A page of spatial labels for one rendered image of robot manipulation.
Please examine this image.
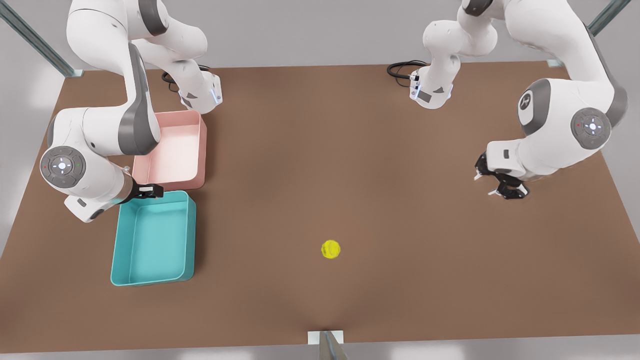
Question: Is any teal rectangular tray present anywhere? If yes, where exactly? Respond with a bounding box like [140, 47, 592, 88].
[110, 190, 197, 287]

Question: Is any pink rectangular tray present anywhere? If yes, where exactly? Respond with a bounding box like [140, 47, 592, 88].
[132, 110, 208, 192]

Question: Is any black cable loop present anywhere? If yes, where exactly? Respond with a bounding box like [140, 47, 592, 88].
[161, 65, 212, 94]
[386, 60, 429, 88]

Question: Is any silver frame post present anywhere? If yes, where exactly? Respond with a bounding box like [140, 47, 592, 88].
[547, 0, 633, 68]
[0, 0, 84, 78]
[307, 330, 350, 360]

